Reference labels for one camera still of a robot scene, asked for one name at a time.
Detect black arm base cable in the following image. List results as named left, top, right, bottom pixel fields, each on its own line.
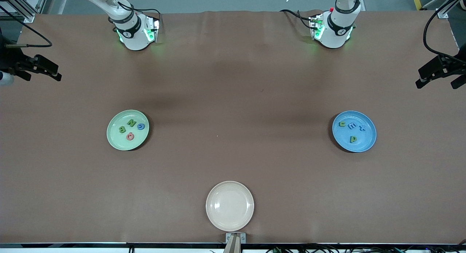
left=280, top=8, right=321, bottom=31
left=109, top=0, right=161, bottom=24

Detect black right arm base cable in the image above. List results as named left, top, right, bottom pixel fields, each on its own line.
left=109, top=0, right=161, bottom=24

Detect green plate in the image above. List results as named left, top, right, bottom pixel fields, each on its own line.
left=106, top=110, right=150, bottom=151

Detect blue plate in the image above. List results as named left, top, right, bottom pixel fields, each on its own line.
left=332, top=111, right=377, bottom=153

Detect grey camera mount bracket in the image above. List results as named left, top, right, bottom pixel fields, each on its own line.
left=223, top=233, right=246, bottom=253

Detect brown table mat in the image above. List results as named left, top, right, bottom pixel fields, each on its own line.
left=0, top=10, right=466, bottom=244

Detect beige plate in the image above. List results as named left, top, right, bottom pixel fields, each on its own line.
left=206, top=181, right=254, bottom=232

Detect aluminium frame post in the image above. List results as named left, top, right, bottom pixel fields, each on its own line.
left=0, top=0, right=50, bottom=23
left=435, top=0, right=466, bottom=19

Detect black left arm base cable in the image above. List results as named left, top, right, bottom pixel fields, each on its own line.
left=280, top=8, right=321, bottom=31

